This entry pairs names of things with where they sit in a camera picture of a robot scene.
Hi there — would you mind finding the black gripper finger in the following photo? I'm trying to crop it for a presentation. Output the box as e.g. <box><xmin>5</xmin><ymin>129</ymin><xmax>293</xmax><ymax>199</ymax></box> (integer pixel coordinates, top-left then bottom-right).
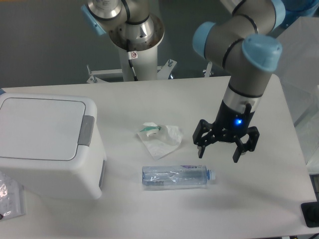
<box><xmin>192</xmin><ymin>119</ymin><xmax>217</xmax><ymax>158</ymax></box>
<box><xmin>233</xmin><ymin>126</ymin><xmax>260</xmax><ymax>163</ymax></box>

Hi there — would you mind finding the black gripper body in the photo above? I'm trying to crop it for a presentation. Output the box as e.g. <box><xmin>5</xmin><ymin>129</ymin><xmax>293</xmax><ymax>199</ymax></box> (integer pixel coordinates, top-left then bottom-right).
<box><xmin>212</xmin><ymin>101</ymin><xmax>255</xmax><ymax>143</ymax></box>

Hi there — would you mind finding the white plastic trash can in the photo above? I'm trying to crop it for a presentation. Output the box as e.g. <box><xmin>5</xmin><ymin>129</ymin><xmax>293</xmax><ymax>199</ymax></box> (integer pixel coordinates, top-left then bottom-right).
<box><xmin>0</xmin><ymin>92</ymin><xmax>107</xmax><ymax>200</ymax></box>

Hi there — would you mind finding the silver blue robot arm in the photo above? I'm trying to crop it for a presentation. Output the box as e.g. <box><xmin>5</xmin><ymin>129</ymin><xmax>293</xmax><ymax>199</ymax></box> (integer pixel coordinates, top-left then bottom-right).
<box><xmin>81</xmin><ymin>0</ymin><xmax>286</xmax><ymax>162</ymax></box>

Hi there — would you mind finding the clear plastic water bottle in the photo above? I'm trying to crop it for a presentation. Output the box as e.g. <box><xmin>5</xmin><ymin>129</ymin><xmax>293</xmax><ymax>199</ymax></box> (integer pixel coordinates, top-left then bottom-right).
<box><xmin>142</xmin><ymin>165</ymin><xmax>216</xmax><ymax>187</ymax></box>

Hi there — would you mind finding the crumpled white plastic wrapper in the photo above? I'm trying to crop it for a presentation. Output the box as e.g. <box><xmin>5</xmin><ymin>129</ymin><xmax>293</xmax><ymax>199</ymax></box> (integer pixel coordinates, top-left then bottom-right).
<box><xmin>137</xmin><ymin>122</ymin><xmax>184</xmax><ymax>160</ymax></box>

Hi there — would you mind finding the translucent plastic storage box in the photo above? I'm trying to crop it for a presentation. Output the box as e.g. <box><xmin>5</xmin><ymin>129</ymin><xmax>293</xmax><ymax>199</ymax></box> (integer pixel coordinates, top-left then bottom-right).
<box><xmin>275</xmin><ymin>17</ymin><xmax>319</xmax><ymax>175</ymax></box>

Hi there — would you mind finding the black device at edge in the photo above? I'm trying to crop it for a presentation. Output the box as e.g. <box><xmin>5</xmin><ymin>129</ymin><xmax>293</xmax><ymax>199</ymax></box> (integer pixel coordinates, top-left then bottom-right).
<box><xmin>301</xmin><ymin>202</ymin><xmax>319</xmax><ymax>228</ymax></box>

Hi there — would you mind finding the blue plastic bag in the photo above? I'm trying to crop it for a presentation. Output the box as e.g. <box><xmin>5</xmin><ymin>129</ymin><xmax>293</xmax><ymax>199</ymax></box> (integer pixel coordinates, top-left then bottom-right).
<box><xmin>283</xmin><ymin>0</ymin><xmax>319</xmax><ymax>21</ymax></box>

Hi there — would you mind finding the clear plastic bag packet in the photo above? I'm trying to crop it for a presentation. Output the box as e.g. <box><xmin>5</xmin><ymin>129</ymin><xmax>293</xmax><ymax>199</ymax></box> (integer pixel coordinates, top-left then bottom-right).
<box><xmin>0</xmin><ymin>172</ymin><xmax>26</xmax><ymax>221</ymax></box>

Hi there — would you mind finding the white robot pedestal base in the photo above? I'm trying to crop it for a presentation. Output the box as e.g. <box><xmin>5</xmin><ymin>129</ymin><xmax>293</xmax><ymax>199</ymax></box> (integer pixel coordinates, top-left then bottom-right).
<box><xmin>87</xmin><ymin>14</ymin><xmax>177</xmax><ymax>83</ymax></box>

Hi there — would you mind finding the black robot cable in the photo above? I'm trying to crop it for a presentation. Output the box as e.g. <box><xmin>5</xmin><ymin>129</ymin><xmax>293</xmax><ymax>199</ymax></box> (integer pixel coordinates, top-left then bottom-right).
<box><xmin>126</xmin><ymin>39</ymin><xmax>139</xmax><ymax>82</ymax></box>

